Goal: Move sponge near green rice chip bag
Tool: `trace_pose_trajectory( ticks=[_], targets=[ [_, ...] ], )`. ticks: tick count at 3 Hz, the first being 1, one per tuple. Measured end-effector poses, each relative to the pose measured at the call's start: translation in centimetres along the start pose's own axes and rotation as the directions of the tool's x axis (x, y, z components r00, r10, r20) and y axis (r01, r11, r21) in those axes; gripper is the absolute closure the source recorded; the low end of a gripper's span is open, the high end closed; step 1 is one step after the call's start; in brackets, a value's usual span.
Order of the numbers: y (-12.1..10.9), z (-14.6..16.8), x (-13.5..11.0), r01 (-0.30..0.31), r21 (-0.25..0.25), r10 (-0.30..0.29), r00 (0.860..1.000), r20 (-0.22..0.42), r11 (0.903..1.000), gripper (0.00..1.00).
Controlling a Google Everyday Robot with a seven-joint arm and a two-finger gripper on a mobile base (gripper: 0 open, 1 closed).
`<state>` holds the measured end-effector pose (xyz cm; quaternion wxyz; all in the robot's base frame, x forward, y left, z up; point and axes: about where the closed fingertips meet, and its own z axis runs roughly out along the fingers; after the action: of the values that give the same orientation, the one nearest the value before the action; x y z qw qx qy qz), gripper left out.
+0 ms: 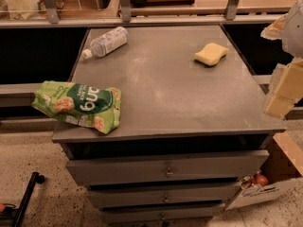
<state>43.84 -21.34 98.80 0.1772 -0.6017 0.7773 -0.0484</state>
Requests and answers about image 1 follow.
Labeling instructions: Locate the black metal stand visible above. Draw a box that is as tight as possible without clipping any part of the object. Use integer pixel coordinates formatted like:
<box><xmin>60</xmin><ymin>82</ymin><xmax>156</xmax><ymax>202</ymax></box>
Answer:
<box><xmin>11</xmin><ymin>172</ymin><xmax>45</xmax><ymax>227</ymax></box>

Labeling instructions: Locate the top grey drawer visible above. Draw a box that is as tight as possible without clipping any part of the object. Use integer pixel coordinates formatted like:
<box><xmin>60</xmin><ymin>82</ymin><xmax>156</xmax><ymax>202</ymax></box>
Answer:
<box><xmin>66</xmin><ymin>149</ymin><xmax>269</xmax><ymax>185</ymax></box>

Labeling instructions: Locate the grey drawer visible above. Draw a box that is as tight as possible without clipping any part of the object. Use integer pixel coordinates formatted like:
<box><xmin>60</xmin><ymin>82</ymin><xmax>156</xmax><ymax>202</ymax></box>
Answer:
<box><xmin>100</xmin><ymin>202</ymin><xmax>225</xmax><ymax>223</ymax></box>
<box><xmin>66</xmin><ymin>149</ymin><xmax>269</xmax><ymax>185</ymax></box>
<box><xmin>88</xmin><ymin>183</ymin><xmax>240</xmax><ymax>209</ymax></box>

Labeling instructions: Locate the red item in box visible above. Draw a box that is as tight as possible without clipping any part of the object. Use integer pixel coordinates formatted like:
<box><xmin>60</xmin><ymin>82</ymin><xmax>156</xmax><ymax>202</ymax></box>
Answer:
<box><xmin>253</xmin><ymin>172</ymin><xmax>269</xmax><ymax>186</ymax></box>

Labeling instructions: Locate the metal railing frame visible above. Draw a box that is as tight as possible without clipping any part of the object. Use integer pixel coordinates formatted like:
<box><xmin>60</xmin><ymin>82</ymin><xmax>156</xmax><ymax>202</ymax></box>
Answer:
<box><xmin>0</xmin><ymin>0</ymin><xmax>297</xmax><ymax>28</ymax></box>

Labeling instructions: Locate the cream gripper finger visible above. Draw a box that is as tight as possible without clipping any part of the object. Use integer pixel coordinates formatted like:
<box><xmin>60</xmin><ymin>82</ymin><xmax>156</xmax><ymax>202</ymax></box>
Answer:
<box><xmin>260</xmin><ymin>14</ymin><xmax>287</xmax><ymax>41</ymax></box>
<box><xmin>264</xmin><ymin>60</ymin><xmax>303</xmax><ymax>118</ymax></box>

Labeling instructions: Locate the middle grey drawer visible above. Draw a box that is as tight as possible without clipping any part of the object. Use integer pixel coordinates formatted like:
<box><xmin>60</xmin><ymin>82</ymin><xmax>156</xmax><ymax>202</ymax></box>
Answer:
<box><xmin>88</xmin><ymin>183</ymin><xmax>240</xmax><ymax>209</ymax></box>

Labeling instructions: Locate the yellow sponge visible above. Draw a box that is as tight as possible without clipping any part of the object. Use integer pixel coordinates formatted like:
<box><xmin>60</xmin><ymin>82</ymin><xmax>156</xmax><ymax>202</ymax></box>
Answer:
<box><xmin>194</xmin><ymin>43</ymin><xmax>228</xmax><ymax>66</ymax></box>

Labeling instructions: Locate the green rice chip bag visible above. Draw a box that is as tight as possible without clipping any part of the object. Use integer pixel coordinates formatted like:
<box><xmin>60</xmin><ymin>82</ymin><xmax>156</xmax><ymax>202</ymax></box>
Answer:
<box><xmin>32</xmin><ymin>81</ymin><xmax>121</xmax><ymax>134</ymax></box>

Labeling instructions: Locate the cardboard box on floor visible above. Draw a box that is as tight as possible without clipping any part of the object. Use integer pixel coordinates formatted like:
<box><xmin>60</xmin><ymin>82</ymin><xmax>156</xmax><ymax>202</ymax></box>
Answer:
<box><xmin>227</xmin><ymin>132</ymin><xmax>303</xmax><ymax>210</ymax></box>

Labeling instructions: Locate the bottom grey drawer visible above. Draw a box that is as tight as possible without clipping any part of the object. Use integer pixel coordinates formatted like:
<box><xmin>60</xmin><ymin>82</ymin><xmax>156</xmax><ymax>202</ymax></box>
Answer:
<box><xmin>100</xmin><ymin>202</ymin><xmax>225</xmax><ymax>223</ymax></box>

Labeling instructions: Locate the clear plastic water bottle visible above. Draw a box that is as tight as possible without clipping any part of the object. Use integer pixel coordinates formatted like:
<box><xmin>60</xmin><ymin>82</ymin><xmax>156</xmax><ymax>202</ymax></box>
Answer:
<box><xmin>81</xmin><ymin>26</ymin><xmax>129</xmax><ymax>59</ymax></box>

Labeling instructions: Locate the grey drawer cabinet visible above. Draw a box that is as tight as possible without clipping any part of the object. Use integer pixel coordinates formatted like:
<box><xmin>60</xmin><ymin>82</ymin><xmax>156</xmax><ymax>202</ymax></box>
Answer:
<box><xmin>53</xmin><ymin>26</ymin><xmax>285</xmax><ymax>213</ymax></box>

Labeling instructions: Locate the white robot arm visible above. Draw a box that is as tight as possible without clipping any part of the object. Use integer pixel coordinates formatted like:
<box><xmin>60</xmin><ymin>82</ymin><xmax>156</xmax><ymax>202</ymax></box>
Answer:
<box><xmin>260</xmin><ymin>0</ymin><xmax>303</xmax><ymax>118</ymax></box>

